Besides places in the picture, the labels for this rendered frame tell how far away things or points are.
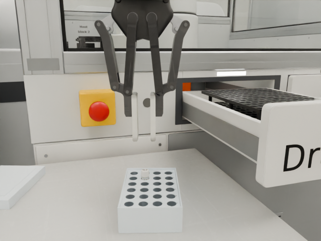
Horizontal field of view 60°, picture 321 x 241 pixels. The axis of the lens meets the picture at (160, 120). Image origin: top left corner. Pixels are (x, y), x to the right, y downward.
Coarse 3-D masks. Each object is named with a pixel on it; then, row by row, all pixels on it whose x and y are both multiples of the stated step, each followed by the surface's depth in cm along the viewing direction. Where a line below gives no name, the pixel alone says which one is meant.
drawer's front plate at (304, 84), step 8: (288, 80) 74; (296, 80) 73; (304, 80) 73; (312, 80) 74; (320, 80) 75; (288, 88) 74; (296, 88) 73; (304, 88) 74; (312, 88) 75; (320, 88) 75; (312, 96) 75; (320, 96) 76
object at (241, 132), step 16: (192, 96) 62; (208, 96) 70; (192, 112) 61; (208, 112) 54; (224, 112) 48; (208, 128) 54; (224, 128) 48; (240, 128) 44; (256, 128) 40; (240, 144) 44; (256, 144) 40; (256, 160) 40
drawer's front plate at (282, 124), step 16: (272, 112) 34; (288, 112) 35; (304, 112) 35; (320, 112) 36; (272, 128) 34; (288, 128) 35; (304, 128) 36; (320, 128) 37; (272, 144) 35; (288, 144) 36; (304, 144) 37; (320, 144) 37; (272, 160) 36; (288, 160) 36; (304, 160) 37; (320, 160) 38; (256, 176) 37; (272, 176) 36; (288, 176) 37; (304, 176) 38; (320, 176) 39
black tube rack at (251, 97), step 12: (216, 96) 59; (228, 96) 58; (240, 96) 58; (252, 96) 58; (264, 96) 58; (276, 96) 58; (288, 96) 59; (300, 96) 58; (228, 108) 60; (240, 108) 60; (252, 108) 47
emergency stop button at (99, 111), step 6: (96, 102) 54; (102, 102) 55; (90, 108) 54; (96, 108) 54; (102, 108) 54; (108, 108) 55; (90, 114) 54; (96, 114) 54; (102, 114) 55; (108, 114) 56; (96, 120) 55; (102, 120) 55
